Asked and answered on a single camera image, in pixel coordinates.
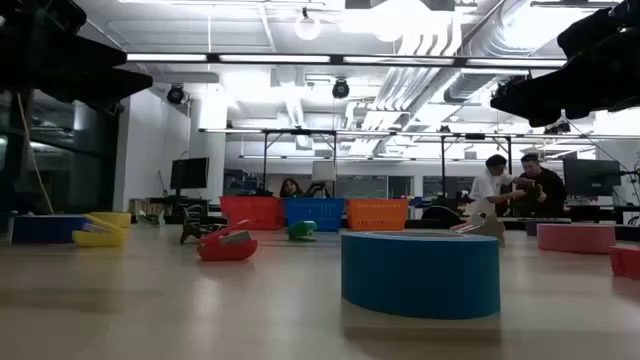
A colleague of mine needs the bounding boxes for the red plastic basket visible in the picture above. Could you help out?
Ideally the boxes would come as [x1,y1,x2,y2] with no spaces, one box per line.
[219,195,285,231]

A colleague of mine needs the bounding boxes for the white ring light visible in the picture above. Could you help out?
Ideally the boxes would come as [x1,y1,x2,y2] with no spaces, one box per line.
[293,13,322,42]

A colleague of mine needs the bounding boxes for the light blue tape roll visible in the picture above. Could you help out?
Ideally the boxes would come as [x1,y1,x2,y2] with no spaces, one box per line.
[340,230,502,321]

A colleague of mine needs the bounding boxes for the wooden shelf unit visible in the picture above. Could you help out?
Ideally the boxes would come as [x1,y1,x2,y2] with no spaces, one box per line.
[128,197,174,216]

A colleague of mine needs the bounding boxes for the yellow cable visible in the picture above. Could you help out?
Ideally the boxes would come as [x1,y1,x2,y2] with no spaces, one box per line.
[16,92,55,216]

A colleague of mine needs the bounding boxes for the blue plastic basket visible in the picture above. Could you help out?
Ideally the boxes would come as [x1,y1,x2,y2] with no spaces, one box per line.
[283,197,346,233]

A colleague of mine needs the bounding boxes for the blue box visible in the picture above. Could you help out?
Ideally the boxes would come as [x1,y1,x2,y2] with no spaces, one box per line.
[12,214,91,245]

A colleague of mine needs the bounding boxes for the white shade table lamp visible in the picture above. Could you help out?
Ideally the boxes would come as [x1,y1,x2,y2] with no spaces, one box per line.
[310,159,338,199]

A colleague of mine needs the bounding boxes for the pink tape roll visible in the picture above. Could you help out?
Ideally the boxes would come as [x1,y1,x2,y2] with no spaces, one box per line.
[536,223,617,255]

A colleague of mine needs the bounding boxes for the yellow mini stapler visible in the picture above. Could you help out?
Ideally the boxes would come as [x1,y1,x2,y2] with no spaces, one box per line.
[72,213,130,248]

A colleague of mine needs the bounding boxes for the orange plastic basket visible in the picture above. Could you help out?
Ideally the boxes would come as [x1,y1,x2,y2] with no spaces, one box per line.
[345,198,410,232]

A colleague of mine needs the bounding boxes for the grey stapler remover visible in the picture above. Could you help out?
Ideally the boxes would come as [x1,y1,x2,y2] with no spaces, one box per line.
[135,209,167,226]

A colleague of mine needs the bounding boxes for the green mini stapler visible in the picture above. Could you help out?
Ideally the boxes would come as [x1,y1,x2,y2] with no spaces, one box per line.
[285,219,319,243]

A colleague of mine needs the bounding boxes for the person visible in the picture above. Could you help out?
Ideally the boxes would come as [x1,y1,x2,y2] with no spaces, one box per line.
[509,152,569,219]
[468,153,527,217]
[278,177,305,199]

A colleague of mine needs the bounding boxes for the dark desk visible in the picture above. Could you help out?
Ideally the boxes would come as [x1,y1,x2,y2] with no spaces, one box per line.
[564,202,640,225]
[147,195,224,225]

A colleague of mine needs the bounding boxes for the linear ceiling light track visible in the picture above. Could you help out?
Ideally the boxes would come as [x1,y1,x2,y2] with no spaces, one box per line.
[124,52,569,70]

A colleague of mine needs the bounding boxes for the black metal workstation frame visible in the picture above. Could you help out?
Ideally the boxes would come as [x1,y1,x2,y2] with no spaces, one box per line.
[261,128,338,197]
[439,132,514,197]

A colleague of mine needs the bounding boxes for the red mini stapler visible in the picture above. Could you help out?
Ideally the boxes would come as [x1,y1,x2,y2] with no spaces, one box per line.
[608,244,640,280]
[195,218,260,263]

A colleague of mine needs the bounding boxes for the black computer monitor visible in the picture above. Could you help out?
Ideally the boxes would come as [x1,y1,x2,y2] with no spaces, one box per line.
[169,156,211,192]
[562,158,623,198]

